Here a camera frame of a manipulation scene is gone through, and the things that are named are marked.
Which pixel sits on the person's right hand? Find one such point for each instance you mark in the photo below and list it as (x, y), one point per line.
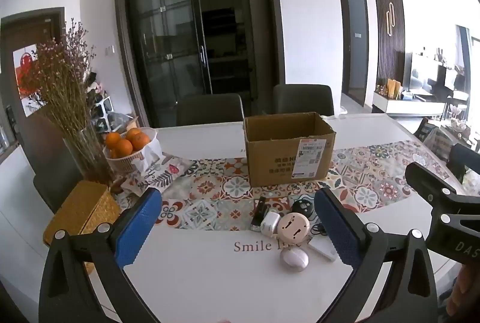
(465, 289)

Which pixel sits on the glass sliding door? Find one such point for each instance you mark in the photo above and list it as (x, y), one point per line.
(195, 37)

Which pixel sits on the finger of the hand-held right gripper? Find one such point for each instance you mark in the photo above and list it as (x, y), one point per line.
(465, 161)
(427, 180)

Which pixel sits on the dried flower bunch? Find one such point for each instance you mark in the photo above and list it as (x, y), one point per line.
(62, 82)

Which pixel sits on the white shoe rack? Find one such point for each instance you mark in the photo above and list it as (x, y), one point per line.
(101, 105)

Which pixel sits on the white flat box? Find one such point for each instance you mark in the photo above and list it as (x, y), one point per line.
(322, 249)

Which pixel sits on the television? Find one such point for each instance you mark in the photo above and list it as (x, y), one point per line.
(423, 75)

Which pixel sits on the white woven fruit basket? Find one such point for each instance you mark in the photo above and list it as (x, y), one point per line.
(125, 163)

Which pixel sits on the glass vase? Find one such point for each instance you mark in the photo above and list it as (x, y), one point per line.
(88, 157)

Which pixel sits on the patterned tissue cover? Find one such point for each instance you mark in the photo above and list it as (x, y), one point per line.
(161, 172)

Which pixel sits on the yellow woven box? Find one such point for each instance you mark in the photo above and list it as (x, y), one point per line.
(80, 210)

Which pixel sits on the orange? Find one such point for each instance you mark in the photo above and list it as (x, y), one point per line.
(113, 140)
(141, 141)
(123, 148)
(133, 133)

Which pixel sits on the brown cardboard box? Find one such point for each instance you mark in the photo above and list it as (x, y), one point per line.
(277, 157)

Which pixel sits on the dark slatted wall panel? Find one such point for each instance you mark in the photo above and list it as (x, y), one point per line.
(390, 45)

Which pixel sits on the white oval case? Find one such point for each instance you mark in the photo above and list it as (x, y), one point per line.
(294, 260)

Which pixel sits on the black lighter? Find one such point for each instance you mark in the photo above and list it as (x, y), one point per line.
(258, 214)

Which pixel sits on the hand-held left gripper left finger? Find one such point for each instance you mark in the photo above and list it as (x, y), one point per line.
(138, 229)

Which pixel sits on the patterned table runner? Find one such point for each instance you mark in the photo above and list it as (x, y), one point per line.
(210, 195)

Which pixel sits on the pink round device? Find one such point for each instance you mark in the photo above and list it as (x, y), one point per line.
(293, 229)

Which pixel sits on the red door poster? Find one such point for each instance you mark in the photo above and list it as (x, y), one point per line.
(24, 82)

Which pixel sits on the brown wooden door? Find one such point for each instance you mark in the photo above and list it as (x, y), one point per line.
(30, 135)

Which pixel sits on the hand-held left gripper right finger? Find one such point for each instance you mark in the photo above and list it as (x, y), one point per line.
(337, 229)

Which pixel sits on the wall light switch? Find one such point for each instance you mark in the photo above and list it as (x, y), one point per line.
(109, 50)

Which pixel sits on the white charger plug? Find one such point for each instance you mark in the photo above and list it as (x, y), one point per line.
(270, 222)

